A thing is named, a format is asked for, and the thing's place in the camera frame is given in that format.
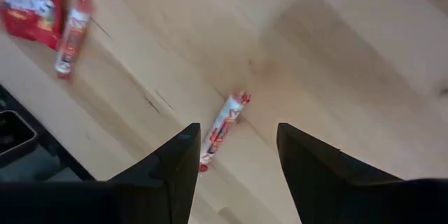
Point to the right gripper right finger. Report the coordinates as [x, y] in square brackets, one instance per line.
[315, 182]

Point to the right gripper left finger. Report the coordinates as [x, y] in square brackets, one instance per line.
[175, 175]

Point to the Smarties candy roll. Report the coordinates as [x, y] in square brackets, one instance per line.
[224, 126]
[73, 31]

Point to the red Skittles candy packet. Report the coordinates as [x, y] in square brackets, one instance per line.
[28, 7]

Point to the black tray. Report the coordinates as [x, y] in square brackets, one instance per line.
[14, 136]

